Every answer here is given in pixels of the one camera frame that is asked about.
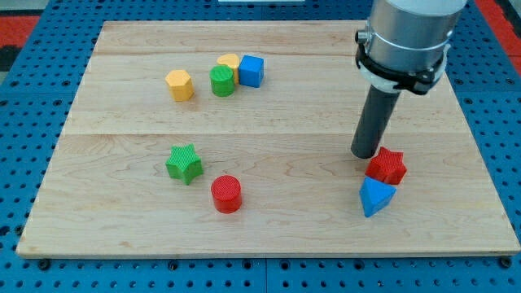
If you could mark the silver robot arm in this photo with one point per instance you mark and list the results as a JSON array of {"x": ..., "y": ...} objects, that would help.
[{"x": 404, "y": 44}]

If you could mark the yellow heart block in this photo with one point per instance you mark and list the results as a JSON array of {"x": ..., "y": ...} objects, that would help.
[{"x": 232, "y": 61}]

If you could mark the yellow hexagon block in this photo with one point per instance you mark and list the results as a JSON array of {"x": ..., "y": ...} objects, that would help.
[{"x": 180, "y": 85}]

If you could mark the green cylinder block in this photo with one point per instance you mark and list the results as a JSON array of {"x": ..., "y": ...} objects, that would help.
[{"x": 222, "y": 80}]

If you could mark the red star block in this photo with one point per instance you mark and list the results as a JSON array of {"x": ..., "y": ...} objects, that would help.
[{"x": 387, "y": 166}]

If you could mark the blue cube block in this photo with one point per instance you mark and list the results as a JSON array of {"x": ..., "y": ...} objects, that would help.
[{"x": 251, "y": 71}]

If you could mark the red cylinder block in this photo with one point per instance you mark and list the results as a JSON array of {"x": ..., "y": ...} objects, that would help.
[{"x": 226, "y": 193}]

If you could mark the green star block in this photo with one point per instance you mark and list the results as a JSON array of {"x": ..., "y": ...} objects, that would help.
[{"x": 184, "y": 164}]

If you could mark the wooden board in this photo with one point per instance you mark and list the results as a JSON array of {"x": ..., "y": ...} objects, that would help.
[{"x": 107, "y": 193}]

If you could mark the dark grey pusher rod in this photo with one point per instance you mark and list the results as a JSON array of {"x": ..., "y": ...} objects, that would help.
[{"x": 375, "y": 115}]

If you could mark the blue triangle block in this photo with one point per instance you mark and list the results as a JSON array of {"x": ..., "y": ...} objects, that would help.
[{"x": 375, "y": 195}]

